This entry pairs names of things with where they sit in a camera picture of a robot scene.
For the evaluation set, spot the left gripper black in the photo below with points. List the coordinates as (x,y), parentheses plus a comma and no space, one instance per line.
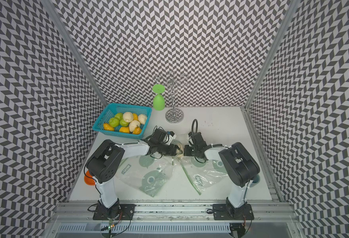
(171,149)

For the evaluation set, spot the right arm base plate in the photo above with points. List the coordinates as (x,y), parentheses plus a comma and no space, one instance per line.
(226,212)

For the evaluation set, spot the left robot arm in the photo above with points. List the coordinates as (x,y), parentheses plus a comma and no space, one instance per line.
(104,162)

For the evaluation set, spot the cream pear bag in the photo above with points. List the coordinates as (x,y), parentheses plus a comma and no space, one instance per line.
(133,125)
(180,150)
(142,118)
(128,117)

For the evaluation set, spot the green pear bag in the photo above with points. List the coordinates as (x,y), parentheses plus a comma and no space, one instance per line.
(123,123)
(114,122)
(119,116)

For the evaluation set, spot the orange bowl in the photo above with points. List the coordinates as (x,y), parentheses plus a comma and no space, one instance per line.
(88,179)

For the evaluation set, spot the aluminium front rail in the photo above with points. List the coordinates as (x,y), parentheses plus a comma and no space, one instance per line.
(201,211)

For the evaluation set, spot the teal plastic basket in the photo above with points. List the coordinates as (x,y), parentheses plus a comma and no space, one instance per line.
(111,110)

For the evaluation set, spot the chrome glass holder stand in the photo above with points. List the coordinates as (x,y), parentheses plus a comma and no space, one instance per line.
(174,115)

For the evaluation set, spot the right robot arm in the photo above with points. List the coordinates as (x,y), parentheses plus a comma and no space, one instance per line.
(234,161)

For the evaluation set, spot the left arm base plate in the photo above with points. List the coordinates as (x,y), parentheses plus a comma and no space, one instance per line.
(123,212)

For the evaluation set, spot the green plastic wine glass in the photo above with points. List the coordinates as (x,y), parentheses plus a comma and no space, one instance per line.
(158,101)

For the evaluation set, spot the grey-blue cup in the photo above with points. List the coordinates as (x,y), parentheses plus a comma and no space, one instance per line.
(255,181)

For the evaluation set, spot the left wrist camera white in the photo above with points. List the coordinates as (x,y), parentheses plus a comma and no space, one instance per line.
(170,137)

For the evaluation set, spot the zip-top bag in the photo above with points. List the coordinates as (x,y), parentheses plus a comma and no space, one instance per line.
(146,173)
(179,158)
(203,174)

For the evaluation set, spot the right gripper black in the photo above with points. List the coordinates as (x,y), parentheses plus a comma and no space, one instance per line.
(186,150)

